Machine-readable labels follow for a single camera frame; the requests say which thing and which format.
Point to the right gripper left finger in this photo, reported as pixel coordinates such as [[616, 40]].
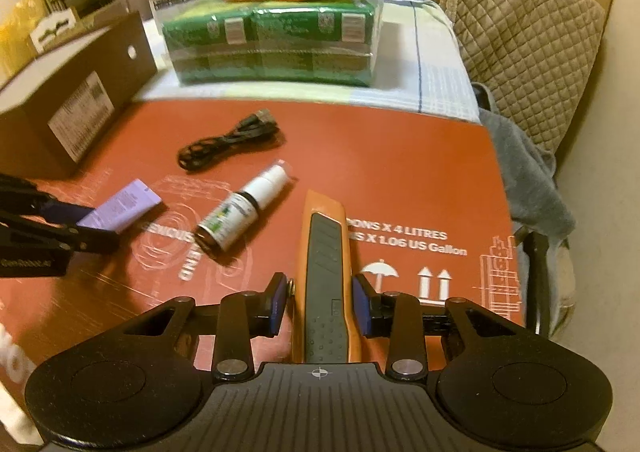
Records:
[[236, 320]]

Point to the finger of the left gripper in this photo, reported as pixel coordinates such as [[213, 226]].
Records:
[[32, 234], [22, 197]]

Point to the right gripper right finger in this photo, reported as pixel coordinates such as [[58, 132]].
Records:
[[404, 321]]

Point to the purple cream tube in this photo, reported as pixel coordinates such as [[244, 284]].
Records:
[[123, 209]]

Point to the orange utility knife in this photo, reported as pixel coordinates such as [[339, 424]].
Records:
[[324, 327]]

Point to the small spray bottle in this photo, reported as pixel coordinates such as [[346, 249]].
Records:
[[228, 221]]

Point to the brown storage box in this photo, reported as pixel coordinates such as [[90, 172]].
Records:
[[56, 109]]

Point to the yellow plastic bag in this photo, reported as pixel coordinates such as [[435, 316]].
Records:
[[16, 48]]

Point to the white carved chair back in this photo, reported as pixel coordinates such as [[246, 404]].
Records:
[[50, 27]]

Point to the grey towel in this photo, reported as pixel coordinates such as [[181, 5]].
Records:
[[527, 173]]

